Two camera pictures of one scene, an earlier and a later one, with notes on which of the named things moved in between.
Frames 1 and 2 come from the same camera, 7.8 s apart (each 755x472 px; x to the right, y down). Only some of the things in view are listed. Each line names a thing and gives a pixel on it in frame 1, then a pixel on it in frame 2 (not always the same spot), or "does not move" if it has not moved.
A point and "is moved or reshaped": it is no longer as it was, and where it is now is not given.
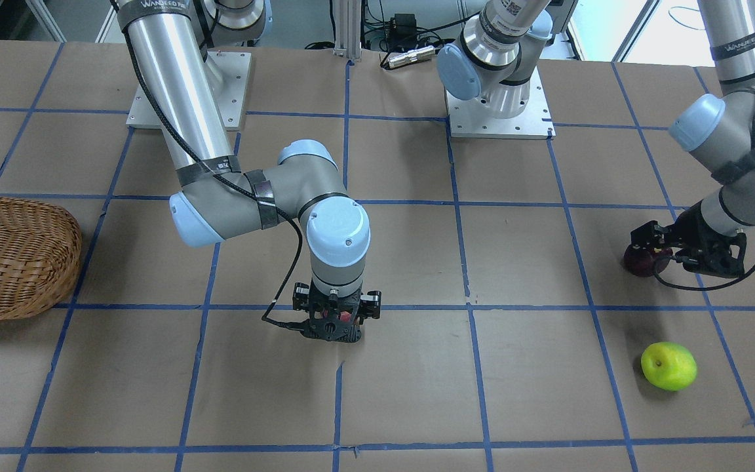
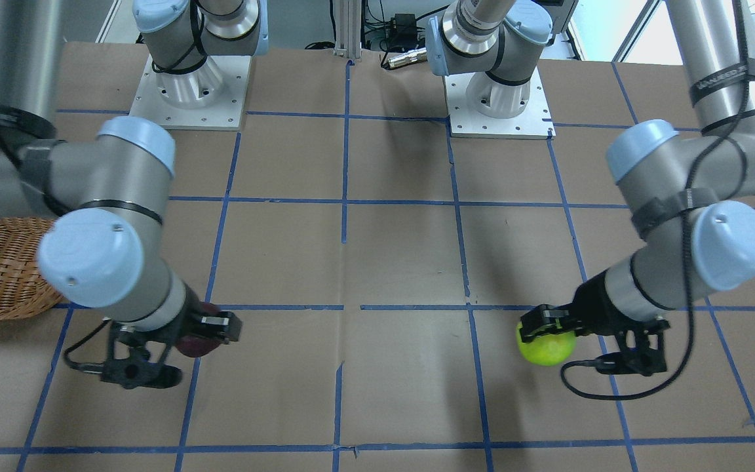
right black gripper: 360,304 to 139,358
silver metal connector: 412,55 does not move
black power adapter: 402,33 does not move
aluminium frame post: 348,29 does not move
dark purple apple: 645,262 is moved or reshaped
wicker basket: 16,257 does not move
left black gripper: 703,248 to 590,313
